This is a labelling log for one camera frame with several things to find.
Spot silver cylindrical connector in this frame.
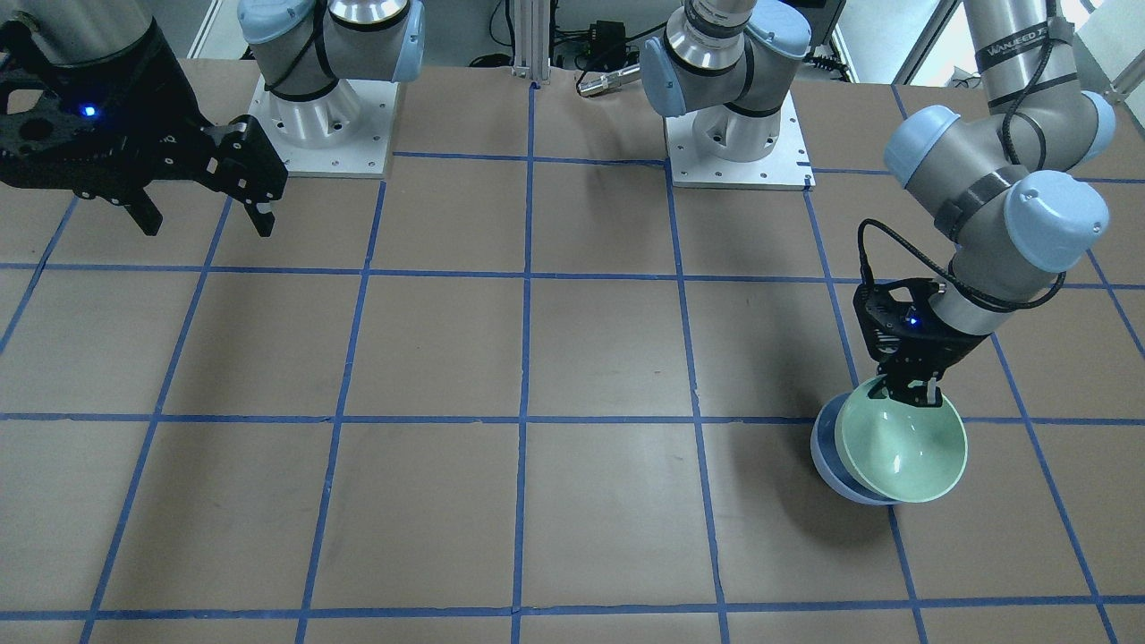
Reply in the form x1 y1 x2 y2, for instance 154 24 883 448
576 63 640 97

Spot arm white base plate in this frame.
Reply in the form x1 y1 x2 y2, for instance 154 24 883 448
664 93 818 191
248 78 404 180

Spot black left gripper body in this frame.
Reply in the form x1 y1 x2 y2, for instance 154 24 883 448
853 278 986 399

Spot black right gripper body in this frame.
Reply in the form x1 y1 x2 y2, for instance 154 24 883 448
3 18 289 211

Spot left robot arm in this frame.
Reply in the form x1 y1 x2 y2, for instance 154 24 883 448
640 1 1115 408

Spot green bowl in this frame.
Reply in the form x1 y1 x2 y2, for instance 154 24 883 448
834 377 969 503

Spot blue bowl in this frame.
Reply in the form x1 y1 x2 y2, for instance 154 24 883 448
810 393 898 506

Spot aluminium frame post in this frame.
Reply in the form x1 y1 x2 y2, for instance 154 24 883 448
507 1 553 89

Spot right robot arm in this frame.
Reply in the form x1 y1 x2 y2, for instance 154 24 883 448
3 1 425 237

